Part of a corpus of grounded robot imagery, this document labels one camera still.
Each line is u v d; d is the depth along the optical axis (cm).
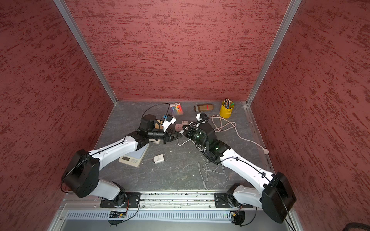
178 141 74
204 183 79
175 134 75
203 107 114
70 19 76
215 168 85
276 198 39
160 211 71
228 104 98
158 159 87
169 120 71
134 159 87
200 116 71
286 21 76
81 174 44
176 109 116
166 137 70
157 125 68
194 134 66
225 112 106
